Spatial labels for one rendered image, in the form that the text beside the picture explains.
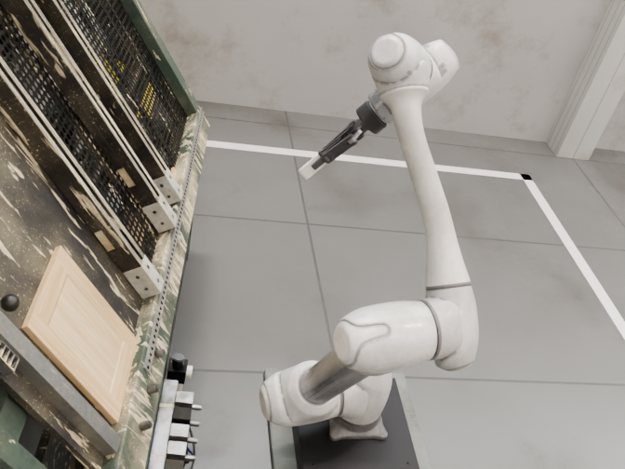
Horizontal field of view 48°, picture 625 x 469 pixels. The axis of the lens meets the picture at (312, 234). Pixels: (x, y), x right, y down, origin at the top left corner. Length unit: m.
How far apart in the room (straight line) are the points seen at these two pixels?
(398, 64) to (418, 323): 0.52
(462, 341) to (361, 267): 2.62
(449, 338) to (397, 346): 0.13
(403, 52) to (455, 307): 0.54
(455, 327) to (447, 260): 0.15
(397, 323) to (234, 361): 2.05
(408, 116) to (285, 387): 0.86
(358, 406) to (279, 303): 1.75
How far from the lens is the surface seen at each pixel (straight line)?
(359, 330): 1.43
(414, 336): 1.46
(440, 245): 1.55
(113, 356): 2.12
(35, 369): 1.79
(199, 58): 5.31
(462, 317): 1.53
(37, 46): 2.38
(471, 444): 3.46
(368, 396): 2.06
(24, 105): 2.07
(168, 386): 2.34
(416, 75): 1.44
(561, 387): 3.96
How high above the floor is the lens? 2.54
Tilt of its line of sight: 37 degrees down
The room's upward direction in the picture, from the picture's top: 14 degrees clockwise
